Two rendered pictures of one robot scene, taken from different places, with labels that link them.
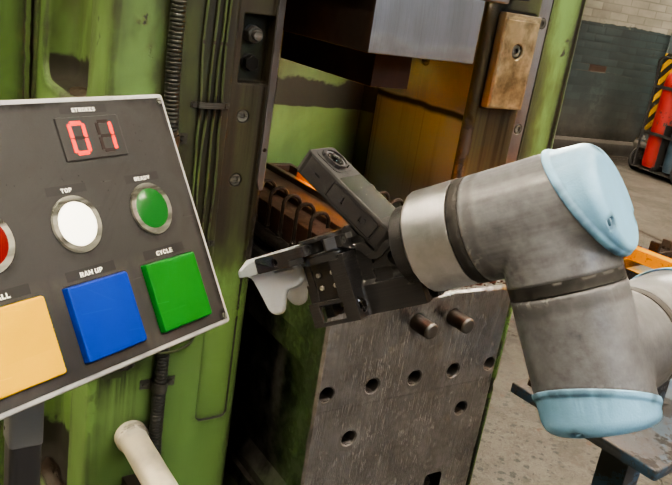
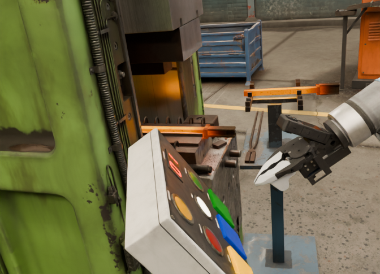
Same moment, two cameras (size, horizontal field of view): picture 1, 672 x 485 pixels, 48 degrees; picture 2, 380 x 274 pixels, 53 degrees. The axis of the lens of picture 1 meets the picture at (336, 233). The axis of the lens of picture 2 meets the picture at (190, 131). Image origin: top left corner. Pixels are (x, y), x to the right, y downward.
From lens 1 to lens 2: 0.66 m
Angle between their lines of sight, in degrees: 33
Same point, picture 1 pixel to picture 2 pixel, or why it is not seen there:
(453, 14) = (195, 28)
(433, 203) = (354, 117)
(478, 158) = (186, 83)
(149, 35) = (94, 100)
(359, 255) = (318, 149)
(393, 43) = (187, 52)
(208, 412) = not seen: hidden behind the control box
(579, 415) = not seen: outside the picture
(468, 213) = (372, 114)
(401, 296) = (340, 155)
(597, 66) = not seen: hidden behind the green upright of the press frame
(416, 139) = (151, 86)
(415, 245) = (355, 135)
